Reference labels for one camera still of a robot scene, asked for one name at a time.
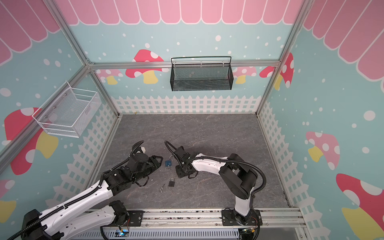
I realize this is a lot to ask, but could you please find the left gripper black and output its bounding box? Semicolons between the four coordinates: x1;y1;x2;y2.
132;155;164;184

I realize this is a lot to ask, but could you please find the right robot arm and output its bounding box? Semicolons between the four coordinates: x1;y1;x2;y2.
165;141;267;227

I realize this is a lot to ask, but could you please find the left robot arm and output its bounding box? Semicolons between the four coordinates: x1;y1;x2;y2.
10;141;163;240

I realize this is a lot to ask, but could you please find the black padlock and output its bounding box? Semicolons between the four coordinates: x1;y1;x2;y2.
168;178;176;188

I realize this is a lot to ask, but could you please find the left green circuit board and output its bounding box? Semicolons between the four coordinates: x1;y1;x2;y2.
115;229;130;238

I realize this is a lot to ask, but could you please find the green circuit board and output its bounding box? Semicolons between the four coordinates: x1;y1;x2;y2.
115;229;130;238
240;228;256;235

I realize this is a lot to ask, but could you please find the right green circuit board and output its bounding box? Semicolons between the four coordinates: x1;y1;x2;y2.
240;228;256;235

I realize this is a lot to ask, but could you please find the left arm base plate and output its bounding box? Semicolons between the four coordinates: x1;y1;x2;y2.
116;210;144;228

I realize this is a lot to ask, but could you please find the white slotted cable duct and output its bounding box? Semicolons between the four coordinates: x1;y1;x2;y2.
70;228;241;240

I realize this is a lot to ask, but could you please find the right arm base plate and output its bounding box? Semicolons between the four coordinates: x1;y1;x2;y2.
221;208;263;227

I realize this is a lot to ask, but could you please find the black wire mesh basket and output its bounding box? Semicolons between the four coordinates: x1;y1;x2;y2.
170;56;234;92

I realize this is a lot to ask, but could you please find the white wire mesh basket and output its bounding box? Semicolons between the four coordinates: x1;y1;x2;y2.
32;82;102;138

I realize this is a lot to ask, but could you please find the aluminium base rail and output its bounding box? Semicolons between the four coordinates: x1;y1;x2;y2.
129;208;306;229

